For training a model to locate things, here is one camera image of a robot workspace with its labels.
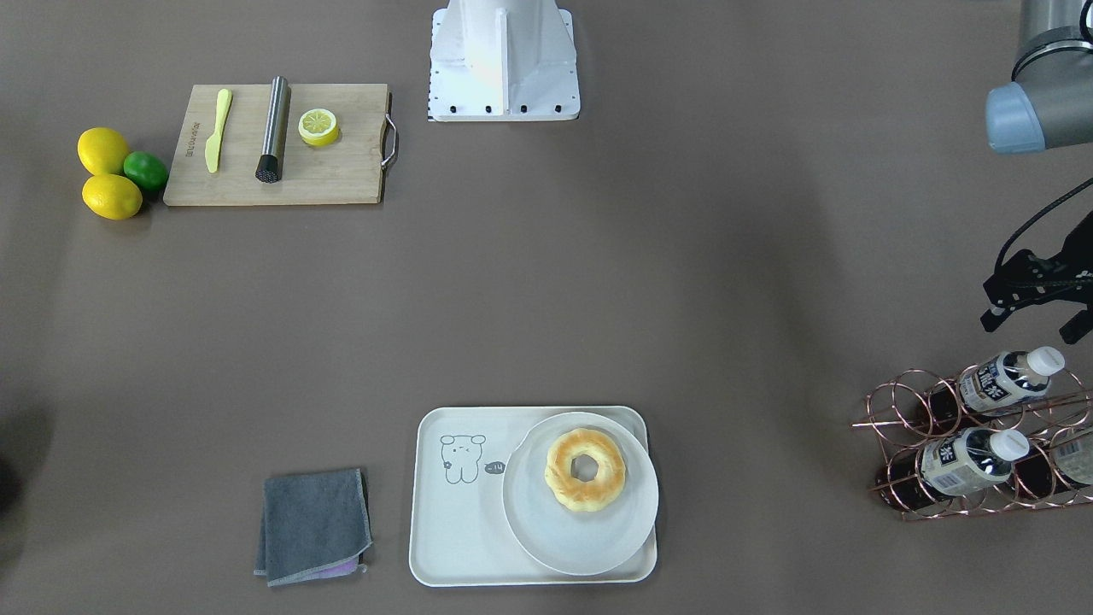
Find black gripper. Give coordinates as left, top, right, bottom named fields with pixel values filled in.
left=980, top=225, right=1093, bottom=345

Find tea bottle white cap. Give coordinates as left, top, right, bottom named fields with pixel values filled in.
left=921, top=346, right=1067, bottom=431

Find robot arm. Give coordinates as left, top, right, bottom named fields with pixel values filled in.
left=979, top=1, right=1092, bottom=345

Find white serving tray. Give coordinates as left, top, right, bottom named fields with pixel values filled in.
left=407, top=406, right=658, bottom=587

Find glazed donut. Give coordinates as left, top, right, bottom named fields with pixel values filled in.
left=543, top=428, right=626, bottom=513

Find white round plate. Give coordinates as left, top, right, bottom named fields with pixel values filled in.
left=502, top=410, right=659, bottom=577

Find wooden cutting board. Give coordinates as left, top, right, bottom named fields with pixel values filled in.
left=163, top=82, right=397, bottom=206

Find half lemon slice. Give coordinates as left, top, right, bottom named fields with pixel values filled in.
left=297, top=108, right=341, bottom=147

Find grey folded cloth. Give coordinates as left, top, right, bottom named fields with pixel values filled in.
left=252, top=468, right=372, bottom=588

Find steel muddler with black tip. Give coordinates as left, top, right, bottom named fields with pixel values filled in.
left=254, top=75, right=290, bottom=184

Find yellow plastic knife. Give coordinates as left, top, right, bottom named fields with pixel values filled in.
left=204, top=87, right=233, bottom=174

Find green lime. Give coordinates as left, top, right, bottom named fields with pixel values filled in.
left=122, top=151, right=169, bottom=192

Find yellow lemon lower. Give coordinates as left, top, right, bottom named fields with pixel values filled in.
left=81, top=174, right=143, bottom=220

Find yellow lemon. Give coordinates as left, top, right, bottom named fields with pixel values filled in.
left=81, top=174, right=143, bottom=220
left=77, top=127, right=132, bottom=176

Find yellow lemon upper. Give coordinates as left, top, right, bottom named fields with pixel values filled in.
left=77, top=127, right=132, bottom=176

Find copper wire bottle rack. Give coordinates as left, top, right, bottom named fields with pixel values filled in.
left=850, top=367, right=1090, bottom=523

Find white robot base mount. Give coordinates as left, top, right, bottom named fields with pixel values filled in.
left=427, top=1, right=581, bottom=122

